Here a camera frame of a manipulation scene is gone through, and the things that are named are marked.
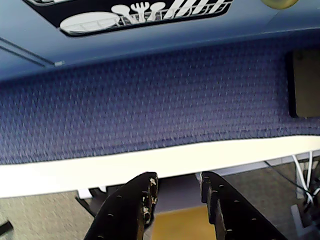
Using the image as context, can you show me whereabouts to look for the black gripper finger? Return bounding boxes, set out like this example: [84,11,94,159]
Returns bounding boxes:
[84,171,160,240]
[200,170,289,240]

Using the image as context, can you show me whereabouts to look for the blue dishwasher door black print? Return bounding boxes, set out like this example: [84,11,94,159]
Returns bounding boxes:
[0,0,320,68]

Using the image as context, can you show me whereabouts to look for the yellow flat board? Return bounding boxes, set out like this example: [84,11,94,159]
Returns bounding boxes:
[150,205,217,240]

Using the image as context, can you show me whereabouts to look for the blue toy kitchen body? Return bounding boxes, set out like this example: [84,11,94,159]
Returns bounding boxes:
[0,0,320,83]

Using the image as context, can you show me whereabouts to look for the yellow-green round object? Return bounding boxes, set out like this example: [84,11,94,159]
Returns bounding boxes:
[260,0,299,10]

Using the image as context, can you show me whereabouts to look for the black table frame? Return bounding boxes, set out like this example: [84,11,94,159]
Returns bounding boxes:
[74,185,109,219]

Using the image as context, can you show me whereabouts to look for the white cable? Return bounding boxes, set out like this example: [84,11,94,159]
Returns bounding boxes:
[291,153,310,192]
[306,150,320,206]

